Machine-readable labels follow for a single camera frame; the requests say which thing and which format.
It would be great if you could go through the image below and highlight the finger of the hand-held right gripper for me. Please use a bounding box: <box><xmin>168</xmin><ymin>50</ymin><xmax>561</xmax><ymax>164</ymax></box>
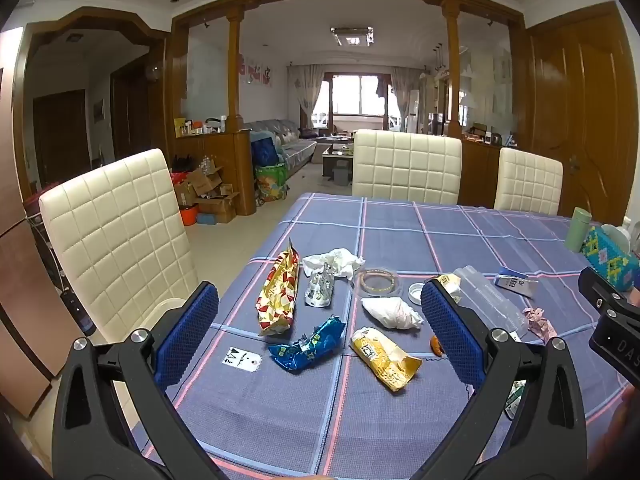
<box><xmin>579</xmin><ymin>266</ymin><xmax>640</xmax><ymax>319</ymax></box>

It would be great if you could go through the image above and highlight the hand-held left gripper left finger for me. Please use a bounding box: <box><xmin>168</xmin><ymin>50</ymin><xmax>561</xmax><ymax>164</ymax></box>
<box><xmin>50</xmin><ymin>281</ymin><xmax>228</xmax><ymax>480</ymax></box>

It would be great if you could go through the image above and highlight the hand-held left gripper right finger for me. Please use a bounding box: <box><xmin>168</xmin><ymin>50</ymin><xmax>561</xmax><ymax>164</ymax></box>
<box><xmin>417</xmin><ymin>280</ymin><xmax>587</xmax><ymax>480</ymax></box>

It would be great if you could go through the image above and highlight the clear plastic bottle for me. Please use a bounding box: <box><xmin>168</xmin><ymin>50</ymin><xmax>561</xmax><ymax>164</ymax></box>
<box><xmin>452</xmin><ymin>266</ymin><xmax>528</xmax><ymax>341</ymax></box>

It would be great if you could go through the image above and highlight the pink wrapper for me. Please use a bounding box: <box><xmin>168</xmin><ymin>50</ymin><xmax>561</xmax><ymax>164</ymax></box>
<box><xmin>522</xmin><ymin>307</ymin><xmax>558</xmax><ymax>341</ymax></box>

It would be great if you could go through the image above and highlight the yellow snack wrapper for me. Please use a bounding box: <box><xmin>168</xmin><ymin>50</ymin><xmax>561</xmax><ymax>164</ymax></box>
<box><xmin>350</xmin><ymin>326</ymin><xmax>423</xmax><ymax>392</ymax></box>

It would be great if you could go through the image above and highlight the blue white small carton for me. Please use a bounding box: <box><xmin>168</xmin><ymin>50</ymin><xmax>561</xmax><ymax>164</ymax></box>
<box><xmin>495</xmin><ymin>269</ymin><xmax>538</xmax><ymax>296</ymax></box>

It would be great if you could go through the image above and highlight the green white packet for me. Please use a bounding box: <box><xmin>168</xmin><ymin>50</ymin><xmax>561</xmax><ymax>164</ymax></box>
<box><xmin>504</xmin><ymin>379</ymin><xmax>527</xmax><ymax>421</ymax></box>

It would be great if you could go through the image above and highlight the red gold checkered wrapper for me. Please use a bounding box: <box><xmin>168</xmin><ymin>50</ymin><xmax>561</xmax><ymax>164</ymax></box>
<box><xmin>256</xmin><ymin>239</ymin><xmax>302</xmax><ymax>337</ymax></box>

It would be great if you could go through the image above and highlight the blue snack wrapper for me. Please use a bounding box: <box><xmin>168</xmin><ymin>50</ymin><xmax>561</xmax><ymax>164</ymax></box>
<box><xmin>268</xmin><ymin>315</ymin><xmax>346</xmax><ymax>372</ymax></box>

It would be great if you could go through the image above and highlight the clear blister pack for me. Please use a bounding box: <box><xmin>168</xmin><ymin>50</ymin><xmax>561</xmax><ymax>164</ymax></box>
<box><xmin>305</xmin><ymin>262</ymin><xmax>335</xmax><ymax>308</ymax></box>

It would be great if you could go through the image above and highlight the colourful beaded tissue box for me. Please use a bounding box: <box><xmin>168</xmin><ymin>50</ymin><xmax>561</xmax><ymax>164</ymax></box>
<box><xmin>582</xmin><ymin>225</ymin><xmax>640</xmax><ymax>291</ymax></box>

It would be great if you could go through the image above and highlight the white paper tag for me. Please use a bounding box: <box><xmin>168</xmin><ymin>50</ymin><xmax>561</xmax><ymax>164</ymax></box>
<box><xmin>221</xmin><ymin>346</ymin><xmax>261</xmax><ymax>372</ymax></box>

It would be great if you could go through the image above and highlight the green cup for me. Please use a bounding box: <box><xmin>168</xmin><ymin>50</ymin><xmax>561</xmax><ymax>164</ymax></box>
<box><xmin>566</xmin><ymin>206</ymin><xmax>592</xmax><ymax>253</ymax></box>

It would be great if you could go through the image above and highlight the cream quilted chair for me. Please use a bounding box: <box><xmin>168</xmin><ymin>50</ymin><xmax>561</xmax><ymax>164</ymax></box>
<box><xmin>494</xmin><ymin>147</ymin><xmax>564</xmax><ymax>217</ymax></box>
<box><xmin>352</xmin><ymin>129</ymin><xmax>462</xmax><ymax>206</ymax></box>
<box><xmin>39</xmin><ymin>148</ymin><xmax>201</xmax><ymax>346</ymax></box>

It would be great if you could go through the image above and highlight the brown cardboard box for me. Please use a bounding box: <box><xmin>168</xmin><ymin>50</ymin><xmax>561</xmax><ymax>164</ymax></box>
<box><xmin>197</xmin><ymin>192</ymin><xmax>240</xmax><ymax>224</ymax></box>

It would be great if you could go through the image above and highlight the blue plaid tablecloth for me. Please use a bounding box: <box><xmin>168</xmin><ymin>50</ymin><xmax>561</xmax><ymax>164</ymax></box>
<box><xmin>132</xmin><ymin>192</ymin><xmax>640</xmax><ymax>480</ymax></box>

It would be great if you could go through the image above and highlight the yellowish cardboard box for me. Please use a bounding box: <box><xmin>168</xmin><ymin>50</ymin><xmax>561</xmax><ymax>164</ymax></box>
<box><xmin>174</xmin><ymin>180</ymin><xmax>198</xmax><ymax>207</ymax></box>

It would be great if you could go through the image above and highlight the open cardboard box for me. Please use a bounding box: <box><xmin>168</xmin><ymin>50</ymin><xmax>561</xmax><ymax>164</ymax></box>
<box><xmin>187</xmin><ymin>166</ymin><xmax>223</xmax><ymax>196</ymax></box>

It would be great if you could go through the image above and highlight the wooden counter cabinet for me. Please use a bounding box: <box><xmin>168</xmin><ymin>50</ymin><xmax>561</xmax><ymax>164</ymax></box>
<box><xmin>460</xmin><ymin>137</ymin><xmax>531</xmax><ymax>208</ymax></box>

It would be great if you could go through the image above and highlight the brown glossy cabinet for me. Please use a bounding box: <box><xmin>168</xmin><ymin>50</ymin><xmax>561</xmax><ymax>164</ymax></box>
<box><xmin>0</xmin><ymin>25</ymin><xmax>68</xmax><ymax>421</ymax></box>

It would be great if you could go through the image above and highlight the colourful woven bag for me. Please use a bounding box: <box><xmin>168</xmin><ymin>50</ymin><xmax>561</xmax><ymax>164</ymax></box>
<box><xmin>255</xmin><ymin>162</ymin><xmax>290</xmax><ymax>203</ymax></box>

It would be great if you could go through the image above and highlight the wooden partition cabinet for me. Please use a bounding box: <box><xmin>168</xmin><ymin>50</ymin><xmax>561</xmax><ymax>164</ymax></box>
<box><xmin>174</xmin><ymin>130</ymin><xmax>256</xmax><ymax>217</ymax></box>

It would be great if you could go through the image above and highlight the blue bag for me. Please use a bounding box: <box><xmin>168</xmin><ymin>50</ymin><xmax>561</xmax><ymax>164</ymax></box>
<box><xmin>251</xmin><ymin>135</ymin><xmax>281</xmax><ymax>167</ymax></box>

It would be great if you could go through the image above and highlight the grey sofa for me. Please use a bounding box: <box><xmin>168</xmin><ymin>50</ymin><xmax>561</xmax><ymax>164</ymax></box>
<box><xmin>243</xmin><ymin>119</ymin><xmax>318</xmax><ymax>171</ymax></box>

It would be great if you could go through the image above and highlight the dark coffee table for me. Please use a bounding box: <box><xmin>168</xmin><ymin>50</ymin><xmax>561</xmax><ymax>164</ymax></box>
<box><xmin>321</xmin><ymin>136</ymin><xmax>356</xmax><ymax>178</ymax></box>

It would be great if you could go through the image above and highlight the white standing air conditioner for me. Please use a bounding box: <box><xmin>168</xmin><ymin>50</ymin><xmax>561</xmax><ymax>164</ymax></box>
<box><xmin>406</xmin><ymin>89</ymin><xmax>422</xmax><ymax>133</ymax></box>

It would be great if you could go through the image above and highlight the dark wooden door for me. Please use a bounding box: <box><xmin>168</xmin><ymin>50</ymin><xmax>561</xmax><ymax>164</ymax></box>
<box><xmin>34</xmin><ymin>90</ymin><xmax>91</xmax><ymax>186</ymax></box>

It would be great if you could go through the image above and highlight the patterned curtain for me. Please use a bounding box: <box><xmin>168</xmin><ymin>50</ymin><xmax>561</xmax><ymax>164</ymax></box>
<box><xmin>390</xmin><ymin>67</ymin><xmax>426</xmax><ymax>131</ymax></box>
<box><xmin>292</xmin><ymin>65</ymin><xmax>325</xmax><ymax>131</ymax></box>

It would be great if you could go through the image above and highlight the window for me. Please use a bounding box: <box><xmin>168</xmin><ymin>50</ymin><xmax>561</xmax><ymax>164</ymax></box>
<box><xmin>324</xmin><ymin>72</ymin><xmax>392</xmax><ymax>128</ymax></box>

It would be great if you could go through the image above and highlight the ceiling light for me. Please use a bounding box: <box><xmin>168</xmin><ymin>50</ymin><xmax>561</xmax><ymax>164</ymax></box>
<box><xmin>330</xmin><ymin>26</ymin><xmax>374</xmax><ymax>47</ymax></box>

